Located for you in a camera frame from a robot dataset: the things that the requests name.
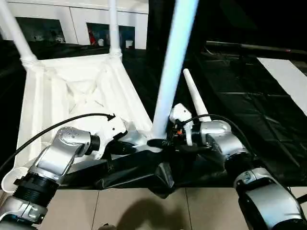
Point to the white plastic table leg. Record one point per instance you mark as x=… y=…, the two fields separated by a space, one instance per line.
x=196 y=95
x=170 y=72
x=19 y=36
x=114 y=28

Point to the white plastic table top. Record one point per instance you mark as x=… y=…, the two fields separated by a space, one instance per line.
x=72 y=95

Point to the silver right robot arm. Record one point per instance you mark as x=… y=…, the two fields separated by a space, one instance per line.
x=227 y=143

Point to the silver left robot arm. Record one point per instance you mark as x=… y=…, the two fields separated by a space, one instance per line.
x=55 y=153

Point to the black glossy mat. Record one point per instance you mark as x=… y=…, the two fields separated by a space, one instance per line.
x=251 y=119

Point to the white cup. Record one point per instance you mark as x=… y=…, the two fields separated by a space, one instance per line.
x=101 y=42

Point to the red bottle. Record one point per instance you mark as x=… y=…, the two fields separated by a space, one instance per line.
x=92 y=37

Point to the flat white board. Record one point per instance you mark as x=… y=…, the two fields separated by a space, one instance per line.
x=287 y=79

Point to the black metal stand bar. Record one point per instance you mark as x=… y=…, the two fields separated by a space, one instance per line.
x=301 y=199

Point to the white glass-door cabinet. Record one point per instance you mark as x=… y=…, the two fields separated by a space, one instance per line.
x=72 y=14

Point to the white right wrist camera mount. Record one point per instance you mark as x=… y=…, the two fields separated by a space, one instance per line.
x=181 y=115

